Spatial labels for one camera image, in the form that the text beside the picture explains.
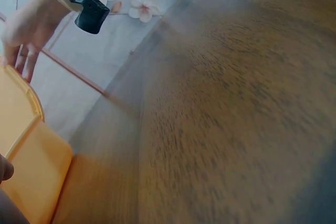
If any orange plastic box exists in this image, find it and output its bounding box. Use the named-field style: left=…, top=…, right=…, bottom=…
left=0, top=55, right=74, bottom=224

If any person's right hand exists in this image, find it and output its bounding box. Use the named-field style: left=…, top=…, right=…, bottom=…
left=1, top=0, right=69, bottom=84

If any person's left hand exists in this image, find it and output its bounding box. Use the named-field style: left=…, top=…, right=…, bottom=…
left=0, top=153, right=30, bottom=224

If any black wrist band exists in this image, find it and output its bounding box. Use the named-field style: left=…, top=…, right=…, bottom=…
left=46, top=0, right=111, bottom=35

